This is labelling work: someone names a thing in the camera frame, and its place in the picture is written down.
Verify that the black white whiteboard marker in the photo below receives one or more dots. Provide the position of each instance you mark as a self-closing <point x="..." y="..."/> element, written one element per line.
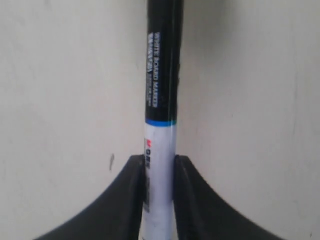
<point x="164" y="40"/>

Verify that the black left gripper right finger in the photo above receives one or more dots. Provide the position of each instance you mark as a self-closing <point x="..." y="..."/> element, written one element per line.
<point x="201" y="214"/>

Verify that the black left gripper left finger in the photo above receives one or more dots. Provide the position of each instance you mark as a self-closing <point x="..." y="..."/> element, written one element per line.
<point x="115" y="215"/>

